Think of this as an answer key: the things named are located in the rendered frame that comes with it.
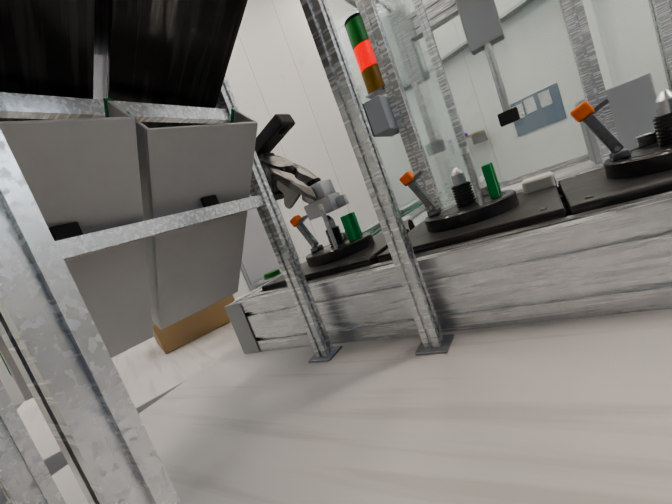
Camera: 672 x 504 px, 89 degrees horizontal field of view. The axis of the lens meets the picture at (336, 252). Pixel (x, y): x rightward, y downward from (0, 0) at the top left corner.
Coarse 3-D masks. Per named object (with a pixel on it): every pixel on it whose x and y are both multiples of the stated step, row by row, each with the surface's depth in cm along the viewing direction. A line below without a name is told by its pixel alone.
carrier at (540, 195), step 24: (456, 168) 53; (456, 192) 53; (480, 192) 47; (504, 192) 53; (528, 192) 56; (552, 192) 49; (432, 216) 57; (456, 216) 49; (480, 216) 47; (504, 216) 45; (528, 216) 40; (552, 216) 39; (432, 240) 47; (456, 240) 45
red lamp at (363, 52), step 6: (366, 42) 70; (354, 48) 72; (360, 48) 71; (366, 48) 71; (354, 54) 73; (360, 54) 71; (366, 54) 71; (372, 54) 71; (360, 60) 72; (366, 60) 71; (372, 60) 71; (360, 66) 73; (366, 66) 71
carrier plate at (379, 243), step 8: (376, 240) 68; (384, 240) 64; (368, 248) 62; (376, 248) 58; (384, 248) 57; (352, 256) 60; (360, 256) 56; (368, 256) 54; (376, 256) 54; (304, 264) 73; (328, 264) 61; (336, 264) 57; (344, 264) 55; (352, 264) 54; (360, 264) 53; (368, 264) 52; (304, 272) 62; (312, 272) 59; (320, 272) 57; (328, 272) 56; (336, 272) 55; (272, 280) 67; (280, 280) 63; (264, 288) 65; (272, 288) 64
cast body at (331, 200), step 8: (312, 184) 65; (320, 184) 64; (328, 184) 66; (320, 192) 64; (328, 192) 65; (336, 192) 66; (312, 200) 65; (320, 200) 65; (328, 200) 64; (336, 200) 65; (344, 200) 64; (304, 208) 67; (312, 208) 66; (328, 208) 64; (336, 208) 64; (312, 216) 66; (320, 216) 69
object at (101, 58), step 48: (96, 0) 30; (144, 0) 30; (192, 0) 32; (240, 0) 35; (96, 48) 33; (144, 48) 33; (192, 48) 36; (96, 96) 36; (144, 96) 37; (192, 96) 41
